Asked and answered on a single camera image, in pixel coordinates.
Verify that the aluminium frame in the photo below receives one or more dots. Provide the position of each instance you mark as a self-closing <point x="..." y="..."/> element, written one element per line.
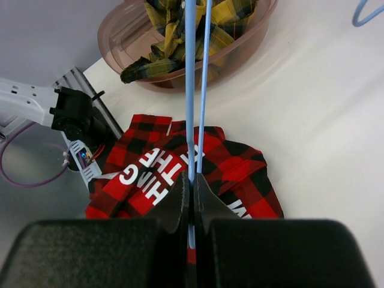
<point x="80" y="112"/>

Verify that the red black plaid shirt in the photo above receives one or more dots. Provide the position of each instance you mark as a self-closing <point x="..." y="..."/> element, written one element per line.
<point x="146" y="161"/>

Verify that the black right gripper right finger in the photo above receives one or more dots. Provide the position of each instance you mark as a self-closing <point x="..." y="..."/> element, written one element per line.
<point x="216" y="237"/>

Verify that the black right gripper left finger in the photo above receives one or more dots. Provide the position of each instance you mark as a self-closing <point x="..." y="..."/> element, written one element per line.
<point x="171" y="246"/>

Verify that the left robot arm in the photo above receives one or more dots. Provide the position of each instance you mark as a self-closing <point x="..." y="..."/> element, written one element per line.
<point x="29" y="102"/>

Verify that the white slotted cable duct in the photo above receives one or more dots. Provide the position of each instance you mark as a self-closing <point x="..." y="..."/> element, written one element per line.
<point x="81" y="154"/>

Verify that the pink translucent plastic basin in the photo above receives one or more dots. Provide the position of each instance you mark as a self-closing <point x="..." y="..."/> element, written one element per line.
<point x="144" y="41"/>

